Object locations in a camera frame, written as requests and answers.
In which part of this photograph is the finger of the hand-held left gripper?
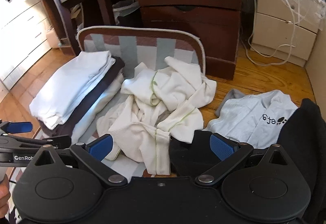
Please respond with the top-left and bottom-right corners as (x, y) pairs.
(0, 121), (33, 137)
(0, 136), (72, 150)

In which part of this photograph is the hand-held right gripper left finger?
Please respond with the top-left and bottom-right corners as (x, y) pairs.
(25, 134), (128, 186)

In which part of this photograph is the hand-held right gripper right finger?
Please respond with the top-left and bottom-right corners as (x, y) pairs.
(195, 133), (297, 186)

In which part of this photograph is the light grey printed shirt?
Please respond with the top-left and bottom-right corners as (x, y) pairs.
(204, 89), (298, 149)

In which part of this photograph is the white robe with green trim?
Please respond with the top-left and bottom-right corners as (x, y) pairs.
(96, 56), (217, 176)

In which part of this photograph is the person's left hand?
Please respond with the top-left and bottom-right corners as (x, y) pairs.
(0, 180), (12, 215)

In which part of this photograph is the white folded cloth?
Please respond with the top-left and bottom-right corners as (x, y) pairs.
(29, 50), (116, 130)
(71, 74), (125, 143)

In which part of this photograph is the black cloth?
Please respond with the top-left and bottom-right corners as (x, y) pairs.
(169, 98), (326, 224)

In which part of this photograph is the white drawer cabinet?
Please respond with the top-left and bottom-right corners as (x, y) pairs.
(0, 0), (51, 91)

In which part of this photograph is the striped mat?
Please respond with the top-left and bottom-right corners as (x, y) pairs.
(8, 25), (206, 181)

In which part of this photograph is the white nightstand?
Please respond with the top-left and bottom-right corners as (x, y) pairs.
(251, 0), (320, 67)

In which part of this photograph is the black bin with plastic liner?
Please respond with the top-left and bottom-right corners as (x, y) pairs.
(112, 0), (142, 29)

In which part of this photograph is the dark wooden drawer chest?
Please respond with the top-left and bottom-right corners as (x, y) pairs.
(127, 0), (242, 80)

